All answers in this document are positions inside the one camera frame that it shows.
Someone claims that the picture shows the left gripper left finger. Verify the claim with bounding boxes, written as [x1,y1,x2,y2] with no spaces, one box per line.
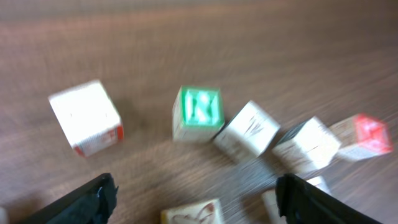
[21,173,118,224]

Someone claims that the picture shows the wooden block red side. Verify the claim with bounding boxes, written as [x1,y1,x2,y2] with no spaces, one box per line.
[49,80,124,157]

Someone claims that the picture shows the wooden block yellow edge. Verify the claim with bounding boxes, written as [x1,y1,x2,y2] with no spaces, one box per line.
[214,100,280,163]

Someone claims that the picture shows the green letter N block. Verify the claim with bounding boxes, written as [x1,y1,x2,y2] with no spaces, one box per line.
[172,85,225,142]

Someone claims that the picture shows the red letter M block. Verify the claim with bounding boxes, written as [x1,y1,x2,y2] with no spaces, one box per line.
[329,113,394,161]

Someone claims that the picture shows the wooden block red picture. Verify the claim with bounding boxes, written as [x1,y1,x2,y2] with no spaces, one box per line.
[272,116,341,174]

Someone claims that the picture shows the wooden block with picture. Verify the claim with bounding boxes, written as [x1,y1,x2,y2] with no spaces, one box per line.
[160,198,225,224]

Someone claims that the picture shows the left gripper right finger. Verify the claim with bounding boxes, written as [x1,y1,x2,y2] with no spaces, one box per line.
[275,173,381,224]

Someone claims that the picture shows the wooden block green Z side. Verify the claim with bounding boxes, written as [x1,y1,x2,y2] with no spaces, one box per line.
[262,176,331,224]

